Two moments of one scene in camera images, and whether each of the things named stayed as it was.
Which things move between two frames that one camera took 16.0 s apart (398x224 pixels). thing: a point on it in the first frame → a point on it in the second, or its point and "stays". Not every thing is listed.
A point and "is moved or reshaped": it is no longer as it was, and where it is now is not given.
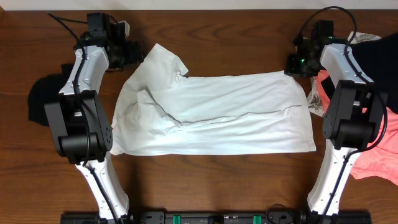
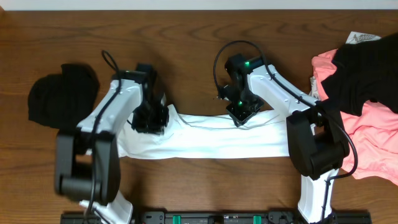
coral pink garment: (379, 160) stays
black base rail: (217, 218) stays
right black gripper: (291, 68) → (239, 117)
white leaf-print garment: (314, 104) stays
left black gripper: (131, 48) → (157, 129)
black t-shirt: (378, 58) stays
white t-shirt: (159, 111) is moved or reshaped
